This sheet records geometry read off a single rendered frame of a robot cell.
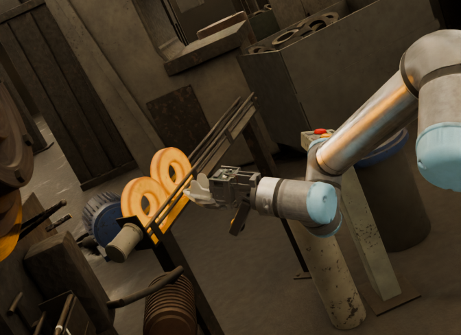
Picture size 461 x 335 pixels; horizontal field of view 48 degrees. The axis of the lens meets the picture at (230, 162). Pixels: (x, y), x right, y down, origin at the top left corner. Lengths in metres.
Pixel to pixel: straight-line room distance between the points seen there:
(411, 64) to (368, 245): 0.98
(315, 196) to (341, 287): 0.65
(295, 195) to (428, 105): 0.46
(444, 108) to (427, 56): 0.10
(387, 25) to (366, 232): 1.72
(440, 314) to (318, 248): 0.42
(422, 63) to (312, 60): 2.12
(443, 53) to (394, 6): 2.44
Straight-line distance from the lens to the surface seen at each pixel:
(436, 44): 0.84
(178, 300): 1.32
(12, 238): 1.00
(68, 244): 1.20
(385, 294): 1.86
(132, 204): 1.38
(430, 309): 1.81
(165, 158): 1.51
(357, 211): 1.70
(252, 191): 1.20
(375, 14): 3.17
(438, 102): 0.78
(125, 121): 3.70
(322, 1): 4.79
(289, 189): 1.16
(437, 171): 0.78
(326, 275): 1.71
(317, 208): 1.14
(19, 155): 0.96
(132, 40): 3.56
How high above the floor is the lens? 1.12
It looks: 17 degrees down
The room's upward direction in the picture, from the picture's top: 25 degrees counter-clockwise
